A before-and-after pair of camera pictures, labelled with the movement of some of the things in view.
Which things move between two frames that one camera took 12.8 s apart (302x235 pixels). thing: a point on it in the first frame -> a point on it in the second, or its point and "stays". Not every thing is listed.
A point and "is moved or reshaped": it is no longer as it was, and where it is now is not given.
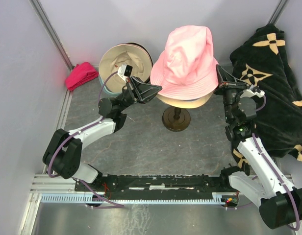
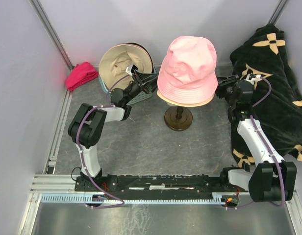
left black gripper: [139, 91] -> [143, 80]
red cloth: [81, 73] stays
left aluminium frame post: [42, 17] stays
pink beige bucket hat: [186, 69] is moved or reshaped
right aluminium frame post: [277, 12] stays
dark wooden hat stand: [176, 119] stays
